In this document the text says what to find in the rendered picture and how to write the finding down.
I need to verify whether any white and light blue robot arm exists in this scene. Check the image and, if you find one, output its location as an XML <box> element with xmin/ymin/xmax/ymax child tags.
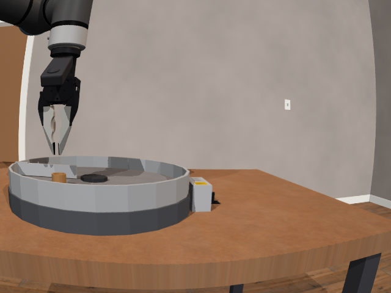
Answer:
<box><xmin>0</xmin><ymin>0</ymin><xmax>93</xmax><ymax>87</ymax></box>

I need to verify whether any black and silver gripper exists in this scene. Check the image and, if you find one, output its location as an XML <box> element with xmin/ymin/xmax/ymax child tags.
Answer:
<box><xmin>38</xmin><ymin>47</ymin><xmax>81</xmax><ymax>155</ymax></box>

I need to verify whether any bronze bushing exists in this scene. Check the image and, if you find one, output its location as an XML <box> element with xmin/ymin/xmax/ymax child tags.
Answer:
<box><xmin>52</xmin><ymin>172</ymin><xmax>67</xmax><ymax>183</ymax></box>

